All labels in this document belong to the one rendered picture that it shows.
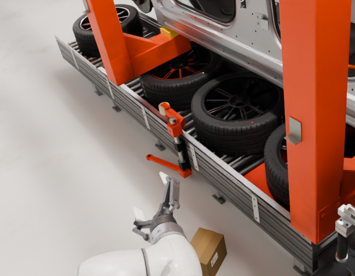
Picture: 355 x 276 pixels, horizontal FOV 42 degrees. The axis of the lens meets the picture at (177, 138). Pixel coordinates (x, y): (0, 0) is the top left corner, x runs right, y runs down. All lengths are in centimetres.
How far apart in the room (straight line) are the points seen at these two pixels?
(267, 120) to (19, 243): 183
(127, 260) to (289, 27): 92
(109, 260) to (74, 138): 301
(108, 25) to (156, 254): 239
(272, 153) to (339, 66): 109
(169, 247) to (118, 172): 246
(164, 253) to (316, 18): 83
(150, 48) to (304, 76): 206
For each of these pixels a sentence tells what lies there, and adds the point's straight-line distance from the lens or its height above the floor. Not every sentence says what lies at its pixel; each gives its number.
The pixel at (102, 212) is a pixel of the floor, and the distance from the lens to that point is 329.
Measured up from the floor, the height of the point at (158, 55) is 60.
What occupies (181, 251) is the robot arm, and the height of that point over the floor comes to 143.
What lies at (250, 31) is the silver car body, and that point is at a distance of 276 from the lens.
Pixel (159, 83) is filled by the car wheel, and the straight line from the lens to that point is 342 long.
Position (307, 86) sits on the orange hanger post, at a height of 136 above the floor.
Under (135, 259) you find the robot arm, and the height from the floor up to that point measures 145.
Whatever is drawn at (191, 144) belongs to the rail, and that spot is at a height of 39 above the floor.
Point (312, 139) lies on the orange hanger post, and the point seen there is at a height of 113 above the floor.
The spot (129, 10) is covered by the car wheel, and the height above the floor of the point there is 50.
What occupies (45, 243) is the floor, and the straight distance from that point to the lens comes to 328.
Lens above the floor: 229
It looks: 38 degrees down
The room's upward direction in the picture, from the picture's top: 14 degrees counter-clockwise
